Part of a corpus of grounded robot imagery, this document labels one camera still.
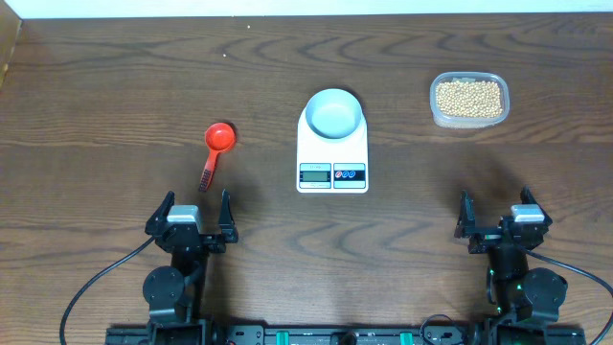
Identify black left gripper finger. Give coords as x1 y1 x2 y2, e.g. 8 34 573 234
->
218 190 238 243
145 191 175 236

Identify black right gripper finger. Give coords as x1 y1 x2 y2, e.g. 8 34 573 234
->
520 186 553 225
454 191 476 239

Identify red plastic measuring scoop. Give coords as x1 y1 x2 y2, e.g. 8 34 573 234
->
198 123 237 192

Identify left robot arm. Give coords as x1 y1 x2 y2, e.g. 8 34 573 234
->
143 191 238 345

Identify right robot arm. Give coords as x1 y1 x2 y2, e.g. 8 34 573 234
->
454 188 568 344

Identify white digital kitchen scale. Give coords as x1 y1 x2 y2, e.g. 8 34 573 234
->
295 105 370 194

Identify grey round bowl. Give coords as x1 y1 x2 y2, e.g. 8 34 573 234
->
305 88 363 140

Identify yellow soybeans in container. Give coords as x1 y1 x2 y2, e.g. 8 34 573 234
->
435 80 503 118

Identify clear plastic bean container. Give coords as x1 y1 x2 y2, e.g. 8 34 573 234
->
430 72 511 129

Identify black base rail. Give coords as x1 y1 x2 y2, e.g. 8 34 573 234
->
104 324 588 345

